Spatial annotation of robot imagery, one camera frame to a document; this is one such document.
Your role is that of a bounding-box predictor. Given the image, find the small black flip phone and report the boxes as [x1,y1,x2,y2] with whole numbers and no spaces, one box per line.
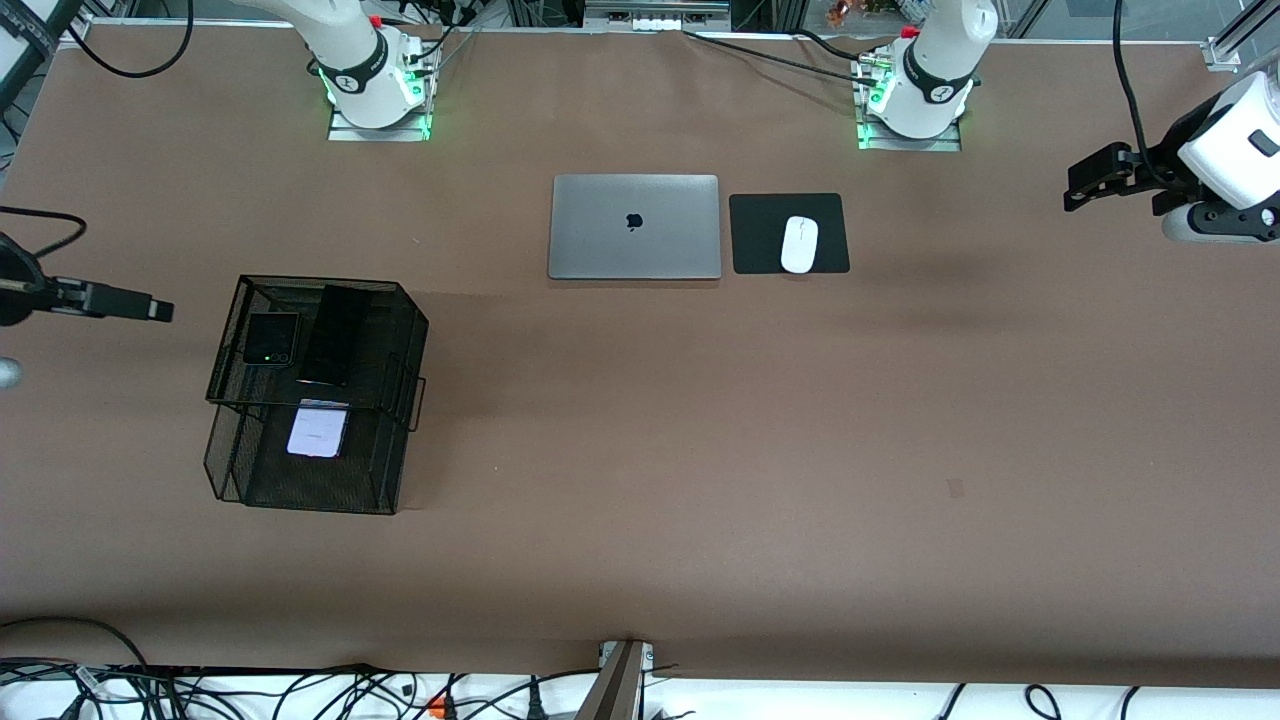
[242,312,301,368]

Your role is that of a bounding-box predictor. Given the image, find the long black smartphone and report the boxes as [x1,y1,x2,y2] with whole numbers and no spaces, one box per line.
[296,283,369,389]

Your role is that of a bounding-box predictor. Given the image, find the pink white flip phone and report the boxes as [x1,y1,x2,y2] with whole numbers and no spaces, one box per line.
[285,399,350,460]

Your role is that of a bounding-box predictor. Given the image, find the black mesh two-tier basket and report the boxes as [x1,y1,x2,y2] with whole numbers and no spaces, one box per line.
[203,275,431,517]

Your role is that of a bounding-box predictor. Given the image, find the white computer mouse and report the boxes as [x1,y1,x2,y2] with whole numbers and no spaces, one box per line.
[780,215,820,274]

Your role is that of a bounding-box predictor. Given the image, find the black mouse pad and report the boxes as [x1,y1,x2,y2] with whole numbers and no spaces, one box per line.
[728,192,851,275]

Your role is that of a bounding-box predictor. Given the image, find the white power strip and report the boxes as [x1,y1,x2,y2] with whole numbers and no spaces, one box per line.
[583,2,733,32]

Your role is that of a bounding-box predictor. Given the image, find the grey closed laptop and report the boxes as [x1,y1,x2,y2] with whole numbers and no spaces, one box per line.
[547,174,722,281]

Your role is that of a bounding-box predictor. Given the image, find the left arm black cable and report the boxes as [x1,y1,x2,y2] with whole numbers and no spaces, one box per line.
[1112,0,1181,191]

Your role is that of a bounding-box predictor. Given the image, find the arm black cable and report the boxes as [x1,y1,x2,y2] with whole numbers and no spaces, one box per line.
[0,0,196,263]
[1112,0,1181,191]

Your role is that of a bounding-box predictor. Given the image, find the aluminium frame corner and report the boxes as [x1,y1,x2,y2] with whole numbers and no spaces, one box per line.
[1203,0,1280,73]

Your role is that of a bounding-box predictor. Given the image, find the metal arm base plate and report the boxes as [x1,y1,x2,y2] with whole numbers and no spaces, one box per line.
[855,50,963,153]
[327,40,434,143]

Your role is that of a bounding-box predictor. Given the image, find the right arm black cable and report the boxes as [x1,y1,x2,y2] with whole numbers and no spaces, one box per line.
[0,0,196,263]

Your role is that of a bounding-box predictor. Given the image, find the thick black arched cable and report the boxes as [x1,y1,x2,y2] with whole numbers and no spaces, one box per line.
[0,615,151,673]

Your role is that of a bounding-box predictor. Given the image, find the black cable across table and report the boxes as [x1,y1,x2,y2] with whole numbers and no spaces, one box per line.
[683,29,881,83]

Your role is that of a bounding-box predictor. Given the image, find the thin black curved cable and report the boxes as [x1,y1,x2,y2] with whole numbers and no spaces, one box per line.
[440,667,603,720]

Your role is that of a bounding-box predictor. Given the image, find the grey metal camera mount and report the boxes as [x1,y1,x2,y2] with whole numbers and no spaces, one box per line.
[575,639,657,720]

